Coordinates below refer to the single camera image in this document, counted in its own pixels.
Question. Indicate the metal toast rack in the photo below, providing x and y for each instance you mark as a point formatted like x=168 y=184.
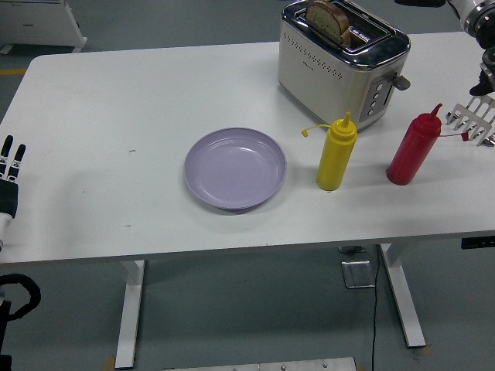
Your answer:
x=472 y=120

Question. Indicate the white background machine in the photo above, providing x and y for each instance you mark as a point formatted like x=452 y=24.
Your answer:
x=35 y=23

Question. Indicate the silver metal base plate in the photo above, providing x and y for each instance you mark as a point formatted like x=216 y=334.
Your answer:
x=212 y=365
x=309 y=364

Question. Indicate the white table leg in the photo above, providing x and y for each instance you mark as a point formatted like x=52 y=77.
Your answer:
x=129 y=317
x=402 y=297

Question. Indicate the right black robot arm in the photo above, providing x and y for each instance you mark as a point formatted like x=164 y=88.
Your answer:
x=485 y=23

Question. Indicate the red squeeze bottle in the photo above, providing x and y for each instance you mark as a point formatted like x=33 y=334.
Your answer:
x=410 y=158

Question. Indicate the yellow squeeze bottle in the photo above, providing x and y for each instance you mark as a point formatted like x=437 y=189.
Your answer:
x=334 y=162

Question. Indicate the cream and chrome toaster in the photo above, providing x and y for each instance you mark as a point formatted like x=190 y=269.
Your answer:
x=317 y=77

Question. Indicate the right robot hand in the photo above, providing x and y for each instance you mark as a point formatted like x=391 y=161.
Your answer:
x=464 y=4

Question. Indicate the black table control panel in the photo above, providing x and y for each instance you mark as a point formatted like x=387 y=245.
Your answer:
x=475 y=244

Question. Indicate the purple round plate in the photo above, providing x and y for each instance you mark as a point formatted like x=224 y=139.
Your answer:
x=232 y=170

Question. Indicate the square metal floor plate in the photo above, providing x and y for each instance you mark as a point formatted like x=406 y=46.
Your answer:
x=357 y=274

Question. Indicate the brown bread slice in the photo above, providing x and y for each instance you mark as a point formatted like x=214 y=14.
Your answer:
x=325 y=17

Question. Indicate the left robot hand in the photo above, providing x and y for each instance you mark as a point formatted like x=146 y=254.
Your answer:
x=8 y=197

